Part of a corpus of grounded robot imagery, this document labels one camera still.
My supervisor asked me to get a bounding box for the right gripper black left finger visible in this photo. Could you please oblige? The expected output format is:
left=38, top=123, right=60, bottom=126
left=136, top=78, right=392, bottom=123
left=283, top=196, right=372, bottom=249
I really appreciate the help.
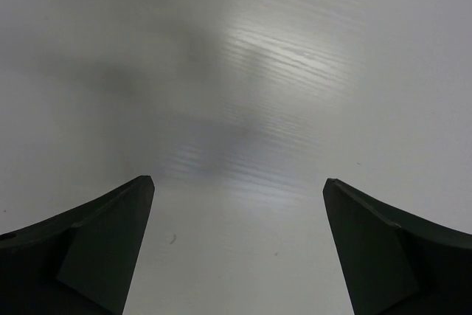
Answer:
left=1, top=176, right=155, bottom=314

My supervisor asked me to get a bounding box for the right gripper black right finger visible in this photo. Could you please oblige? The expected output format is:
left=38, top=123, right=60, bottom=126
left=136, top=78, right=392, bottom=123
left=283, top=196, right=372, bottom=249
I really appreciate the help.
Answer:
left=323, top=179, right=471, bottom=314

